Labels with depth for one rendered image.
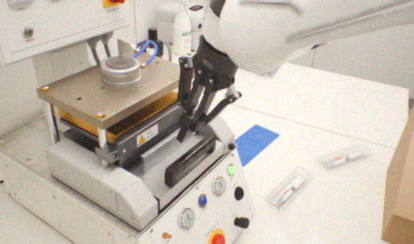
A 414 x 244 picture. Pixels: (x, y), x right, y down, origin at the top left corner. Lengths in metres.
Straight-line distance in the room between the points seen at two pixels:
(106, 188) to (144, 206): 0.08
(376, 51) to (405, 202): 2.30
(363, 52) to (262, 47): 2.82
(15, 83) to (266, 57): 1.04
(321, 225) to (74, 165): 0.61
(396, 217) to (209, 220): 0.43
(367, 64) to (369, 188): 2.14
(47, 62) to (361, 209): 0.85
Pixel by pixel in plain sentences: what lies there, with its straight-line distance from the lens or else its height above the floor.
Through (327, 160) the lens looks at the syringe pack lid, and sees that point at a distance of 1.20.
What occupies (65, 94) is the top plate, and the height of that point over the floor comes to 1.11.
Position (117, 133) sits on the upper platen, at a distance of 0.73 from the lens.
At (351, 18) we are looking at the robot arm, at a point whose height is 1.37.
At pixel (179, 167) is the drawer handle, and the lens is 0.72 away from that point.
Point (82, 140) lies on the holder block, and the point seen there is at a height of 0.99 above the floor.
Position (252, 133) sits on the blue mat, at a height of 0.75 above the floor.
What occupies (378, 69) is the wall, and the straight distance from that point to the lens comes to 3.26.
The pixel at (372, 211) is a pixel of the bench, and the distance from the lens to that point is 1.12.
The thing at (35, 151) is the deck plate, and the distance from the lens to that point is 0.94.
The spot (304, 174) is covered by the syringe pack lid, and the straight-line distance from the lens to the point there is 1.12.
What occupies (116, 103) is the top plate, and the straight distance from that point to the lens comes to 0.72.
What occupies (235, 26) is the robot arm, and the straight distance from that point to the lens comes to 0.42.
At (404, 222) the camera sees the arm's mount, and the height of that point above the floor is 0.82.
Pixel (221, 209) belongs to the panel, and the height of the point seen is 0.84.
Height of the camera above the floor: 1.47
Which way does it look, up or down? 33 degrees down
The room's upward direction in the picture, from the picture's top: 4 degrees clockwise
